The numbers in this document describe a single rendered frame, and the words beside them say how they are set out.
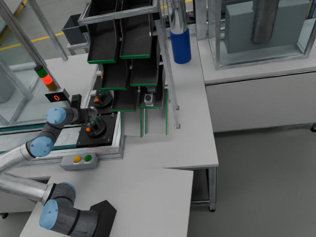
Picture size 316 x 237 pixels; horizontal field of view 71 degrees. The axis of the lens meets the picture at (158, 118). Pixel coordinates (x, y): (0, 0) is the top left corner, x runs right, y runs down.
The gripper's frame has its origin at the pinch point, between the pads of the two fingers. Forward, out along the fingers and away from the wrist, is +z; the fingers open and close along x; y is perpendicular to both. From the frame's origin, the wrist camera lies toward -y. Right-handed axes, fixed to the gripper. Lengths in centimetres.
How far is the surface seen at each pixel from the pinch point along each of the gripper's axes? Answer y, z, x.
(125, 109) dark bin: 2.4, -5.7, 23.6
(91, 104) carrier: -6.1, 30.7, -14.1
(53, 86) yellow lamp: -17.2, -1.9, -20.7
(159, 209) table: 57, -9, 37
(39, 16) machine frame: -93, 57, -66
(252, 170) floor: 70, 97, 106
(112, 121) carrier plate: 8.1, 18.6, 5.5
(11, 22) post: -45, -28, -21
